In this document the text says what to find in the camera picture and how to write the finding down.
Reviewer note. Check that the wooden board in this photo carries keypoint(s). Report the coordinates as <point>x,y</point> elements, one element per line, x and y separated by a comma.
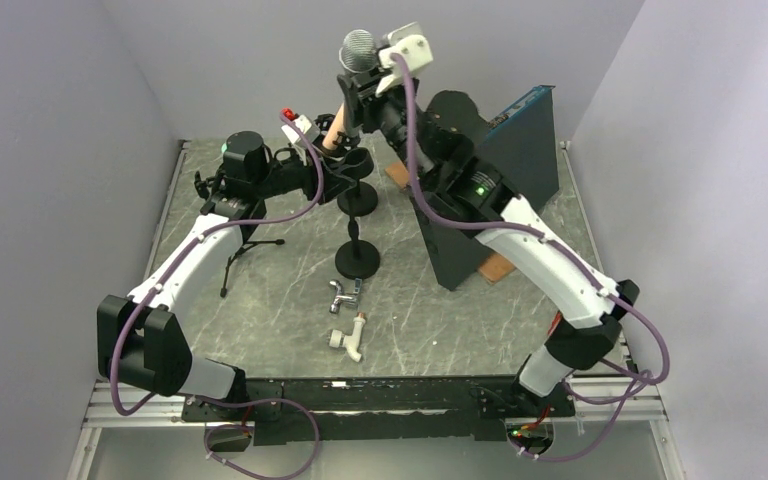
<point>494,268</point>

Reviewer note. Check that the chrome faucet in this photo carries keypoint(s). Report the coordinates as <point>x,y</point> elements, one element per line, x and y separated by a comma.
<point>344,297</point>

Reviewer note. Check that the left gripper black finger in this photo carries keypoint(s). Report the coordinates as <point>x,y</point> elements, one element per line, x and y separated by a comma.
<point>334,185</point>
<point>356,163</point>

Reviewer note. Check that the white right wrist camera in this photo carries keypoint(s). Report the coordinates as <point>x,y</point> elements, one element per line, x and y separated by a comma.
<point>406,49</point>

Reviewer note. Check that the blue network switch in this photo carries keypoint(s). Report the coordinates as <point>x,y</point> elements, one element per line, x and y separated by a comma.
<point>481,164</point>

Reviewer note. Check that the silver mesh-head microphone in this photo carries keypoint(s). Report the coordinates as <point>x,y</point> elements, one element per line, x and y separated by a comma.
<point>358,52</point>

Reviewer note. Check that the white plastic pipe fitting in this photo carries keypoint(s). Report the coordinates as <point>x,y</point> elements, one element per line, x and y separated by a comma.
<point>350,343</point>

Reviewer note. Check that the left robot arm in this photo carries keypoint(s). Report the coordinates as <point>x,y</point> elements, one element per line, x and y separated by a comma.
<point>140,341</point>

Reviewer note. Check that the black clip microphone stand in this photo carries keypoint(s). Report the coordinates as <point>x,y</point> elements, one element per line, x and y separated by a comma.
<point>356,258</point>

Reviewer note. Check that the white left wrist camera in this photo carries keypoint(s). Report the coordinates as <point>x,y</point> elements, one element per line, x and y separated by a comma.
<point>300,132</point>

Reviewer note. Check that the black rear microphone stand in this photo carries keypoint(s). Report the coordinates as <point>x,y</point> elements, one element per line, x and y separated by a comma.
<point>362,200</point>

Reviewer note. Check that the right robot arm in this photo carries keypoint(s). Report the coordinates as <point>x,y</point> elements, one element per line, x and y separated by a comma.
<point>591,304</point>

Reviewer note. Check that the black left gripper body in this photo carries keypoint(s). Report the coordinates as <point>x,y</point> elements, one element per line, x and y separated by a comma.
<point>304,178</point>

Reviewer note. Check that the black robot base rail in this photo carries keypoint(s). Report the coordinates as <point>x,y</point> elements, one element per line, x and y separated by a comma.
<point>372,408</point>

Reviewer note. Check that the black shock-mount tripod stand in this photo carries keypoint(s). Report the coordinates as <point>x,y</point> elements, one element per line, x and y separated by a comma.
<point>203,190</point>

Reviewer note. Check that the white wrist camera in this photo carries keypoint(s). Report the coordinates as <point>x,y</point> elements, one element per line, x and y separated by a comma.
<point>406,49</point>
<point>300,132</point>

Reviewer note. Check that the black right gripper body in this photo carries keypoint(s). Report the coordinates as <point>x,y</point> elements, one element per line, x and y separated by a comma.
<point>370,114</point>

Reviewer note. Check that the beige pink microphone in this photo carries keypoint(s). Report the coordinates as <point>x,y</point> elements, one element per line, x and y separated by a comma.
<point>335,135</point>

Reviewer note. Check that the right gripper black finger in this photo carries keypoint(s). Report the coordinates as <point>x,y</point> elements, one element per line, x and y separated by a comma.
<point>392,120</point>
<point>353,109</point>

